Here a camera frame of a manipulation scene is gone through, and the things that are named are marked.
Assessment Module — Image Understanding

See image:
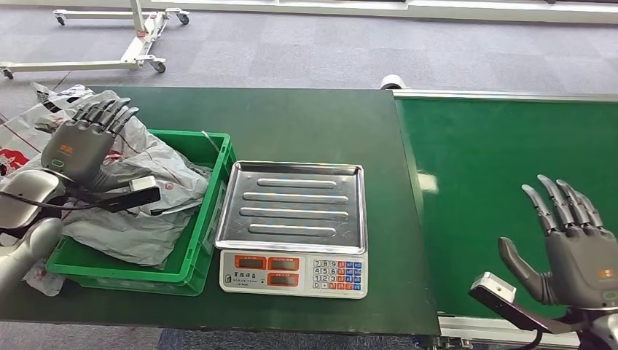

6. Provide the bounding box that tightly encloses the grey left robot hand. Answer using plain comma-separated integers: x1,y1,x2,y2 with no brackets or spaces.
40,97,161,195

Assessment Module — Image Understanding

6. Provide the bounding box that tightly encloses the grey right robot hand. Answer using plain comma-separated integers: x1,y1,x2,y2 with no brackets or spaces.
496,174,618,311

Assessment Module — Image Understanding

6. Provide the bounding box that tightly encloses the green conveyor belt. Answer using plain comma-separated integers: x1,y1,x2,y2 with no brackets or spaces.
394,96,618,320

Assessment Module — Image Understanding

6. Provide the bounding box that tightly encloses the white conveyor end roller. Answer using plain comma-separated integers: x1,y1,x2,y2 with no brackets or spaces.
379,74,408,91

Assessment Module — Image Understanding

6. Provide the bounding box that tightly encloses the large white mailer bag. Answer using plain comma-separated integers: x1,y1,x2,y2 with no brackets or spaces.
48,114,211,214

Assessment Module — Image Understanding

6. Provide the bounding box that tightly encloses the clear plastic strip on crate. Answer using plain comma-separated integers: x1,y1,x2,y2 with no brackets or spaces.
200,130,222,154

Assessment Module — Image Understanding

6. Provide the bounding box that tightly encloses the white mailer bag red print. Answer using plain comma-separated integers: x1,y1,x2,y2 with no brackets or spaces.
21,260,67,297

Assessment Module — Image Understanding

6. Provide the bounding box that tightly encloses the green plastic crate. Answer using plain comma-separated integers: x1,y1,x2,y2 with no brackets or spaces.
45,128,238,297

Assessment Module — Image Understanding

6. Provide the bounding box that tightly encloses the white scale with steel tray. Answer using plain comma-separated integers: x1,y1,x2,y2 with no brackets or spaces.
214,160,369,300

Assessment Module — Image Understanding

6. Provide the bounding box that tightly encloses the white mailer bag black handle print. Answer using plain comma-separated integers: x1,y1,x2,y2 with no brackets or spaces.
0,82,98,178

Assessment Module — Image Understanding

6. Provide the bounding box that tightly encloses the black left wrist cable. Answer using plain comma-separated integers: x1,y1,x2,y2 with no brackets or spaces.
0,190,113,212

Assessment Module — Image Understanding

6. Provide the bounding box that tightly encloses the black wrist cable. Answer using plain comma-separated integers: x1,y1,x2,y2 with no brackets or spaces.
520,328,545,350
0,190,113,212

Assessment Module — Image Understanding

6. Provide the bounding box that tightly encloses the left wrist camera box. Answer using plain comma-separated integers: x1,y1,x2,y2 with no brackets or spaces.
98,176,163,214

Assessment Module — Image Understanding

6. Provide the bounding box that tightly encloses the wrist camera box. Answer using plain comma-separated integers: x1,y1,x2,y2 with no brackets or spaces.
98,176,163,214
467,271,576,335

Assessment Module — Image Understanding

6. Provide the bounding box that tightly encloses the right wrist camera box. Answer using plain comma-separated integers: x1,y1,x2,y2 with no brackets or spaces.
467,271,576,335

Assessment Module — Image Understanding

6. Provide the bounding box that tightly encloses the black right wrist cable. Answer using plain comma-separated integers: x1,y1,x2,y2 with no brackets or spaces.
520,328,545,350

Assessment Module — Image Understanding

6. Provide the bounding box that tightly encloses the white wheeled stand frame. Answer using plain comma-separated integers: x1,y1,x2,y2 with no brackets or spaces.
0,0,191,81

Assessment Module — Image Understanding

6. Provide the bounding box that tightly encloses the silver conveyor frame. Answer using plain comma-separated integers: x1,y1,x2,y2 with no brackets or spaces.
391,88,618,350

